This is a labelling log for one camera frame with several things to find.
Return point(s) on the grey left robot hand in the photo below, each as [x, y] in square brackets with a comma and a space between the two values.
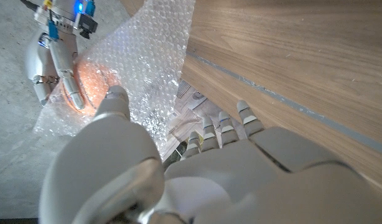
[240, 180]

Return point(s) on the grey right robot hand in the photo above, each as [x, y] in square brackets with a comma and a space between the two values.
[44, 59]

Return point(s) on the clear bubble wrap sheet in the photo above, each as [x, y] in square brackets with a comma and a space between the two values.
[147, 56]

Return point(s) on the printed window backdrop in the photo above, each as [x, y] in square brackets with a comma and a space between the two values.
[191, 109]

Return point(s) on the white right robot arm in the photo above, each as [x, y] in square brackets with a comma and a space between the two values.
[63, 18]

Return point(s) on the small orange basketball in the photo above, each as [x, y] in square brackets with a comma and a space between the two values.
[94, 84]

